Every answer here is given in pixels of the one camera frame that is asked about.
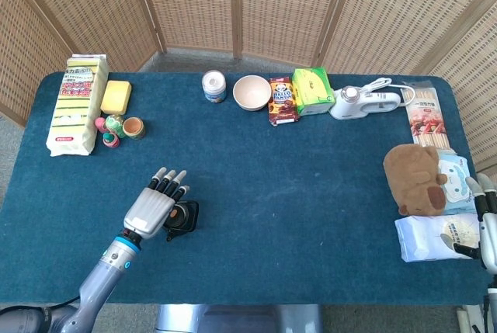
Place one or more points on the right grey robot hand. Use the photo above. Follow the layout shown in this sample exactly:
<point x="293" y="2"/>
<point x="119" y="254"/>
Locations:
<point x="490" y="236"/>

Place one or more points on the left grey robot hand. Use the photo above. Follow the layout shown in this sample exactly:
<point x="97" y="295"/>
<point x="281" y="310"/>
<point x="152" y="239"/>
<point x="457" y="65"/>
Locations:
<point x="149" y="209"/>

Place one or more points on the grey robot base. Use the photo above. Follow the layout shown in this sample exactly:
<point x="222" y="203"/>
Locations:
<point x="240" y="319"/>

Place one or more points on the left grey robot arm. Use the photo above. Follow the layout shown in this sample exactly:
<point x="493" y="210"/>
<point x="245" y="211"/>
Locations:
<point x="101" y="282"/>

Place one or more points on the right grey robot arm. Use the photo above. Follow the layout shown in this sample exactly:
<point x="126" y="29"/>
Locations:
<point x="492" y="306"/>

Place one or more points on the light blue wet wipes pack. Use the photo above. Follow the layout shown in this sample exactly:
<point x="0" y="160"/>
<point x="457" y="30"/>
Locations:
<point x="458" y="181"/>

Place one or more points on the white pouch pack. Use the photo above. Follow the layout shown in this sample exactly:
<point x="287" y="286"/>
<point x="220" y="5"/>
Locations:
<point x="423" y="236"/>

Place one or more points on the pink nesting doll lower half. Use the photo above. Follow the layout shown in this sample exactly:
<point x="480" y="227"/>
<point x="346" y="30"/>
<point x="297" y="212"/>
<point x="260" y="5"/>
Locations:
<point x="113" y="143"/>

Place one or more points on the pink nesting doll half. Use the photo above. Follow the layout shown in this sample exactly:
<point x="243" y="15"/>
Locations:
<point x="113" y="143"/>
<point x="101" y="125"/>

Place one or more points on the small green nesting doll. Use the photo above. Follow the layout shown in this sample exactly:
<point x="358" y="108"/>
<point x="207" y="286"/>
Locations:
<point x="108" y="137"/>

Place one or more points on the green nesting doll upper half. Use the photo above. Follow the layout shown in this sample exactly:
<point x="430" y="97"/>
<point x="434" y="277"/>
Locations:
<point x="114" y="124"/>

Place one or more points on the pink nesting doll upper half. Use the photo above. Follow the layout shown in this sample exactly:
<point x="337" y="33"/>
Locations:
<point x="101" y="125"/>

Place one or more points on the brown capybara plush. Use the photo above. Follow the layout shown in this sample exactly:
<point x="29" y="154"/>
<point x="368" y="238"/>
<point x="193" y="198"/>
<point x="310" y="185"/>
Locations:
<point x="411" y="177"/>

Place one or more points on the yellow sponge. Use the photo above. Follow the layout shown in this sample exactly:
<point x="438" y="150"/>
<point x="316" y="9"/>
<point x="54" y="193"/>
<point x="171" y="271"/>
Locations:
<point x="115" y="97"/>

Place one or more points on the yellow sponge multipack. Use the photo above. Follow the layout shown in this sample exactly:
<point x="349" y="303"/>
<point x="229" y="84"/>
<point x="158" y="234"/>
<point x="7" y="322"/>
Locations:
<point x="74" y="115"/>

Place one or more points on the blue table cloth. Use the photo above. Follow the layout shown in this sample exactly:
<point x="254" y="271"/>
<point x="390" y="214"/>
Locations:
<point x="272" y="201"/>

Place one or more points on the bamboo skewer pack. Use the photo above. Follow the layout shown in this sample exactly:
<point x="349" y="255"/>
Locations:
<point x="427" y="115"/>

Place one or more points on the jar with blue label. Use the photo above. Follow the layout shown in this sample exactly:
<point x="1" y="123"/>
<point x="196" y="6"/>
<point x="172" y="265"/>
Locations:
<point x="214" y="86"/>

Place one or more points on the beige bowl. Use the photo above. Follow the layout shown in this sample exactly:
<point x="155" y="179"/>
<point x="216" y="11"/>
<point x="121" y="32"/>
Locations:
<point x="251" y="92"/>

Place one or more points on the Hello Panda snack box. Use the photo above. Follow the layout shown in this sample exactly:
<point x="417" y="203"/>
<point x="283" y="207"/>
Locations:
<point x="283" y="102"/>

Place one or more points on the white handheld garment steamer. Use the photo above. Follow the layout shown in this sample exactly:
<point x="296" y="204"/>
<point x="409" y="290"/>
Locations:
<point x="349" y="106"/>

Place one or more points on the green tissue pack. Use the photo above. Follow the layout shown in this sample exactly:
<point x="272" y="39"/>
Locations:
<point x="312" y="90"/>

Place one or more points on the wicker folding screen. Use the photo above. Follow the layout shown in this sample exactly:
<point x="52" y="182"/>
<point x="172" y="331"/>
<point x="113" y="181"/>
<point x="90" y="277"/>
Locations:
<point x="194" y="3"/>

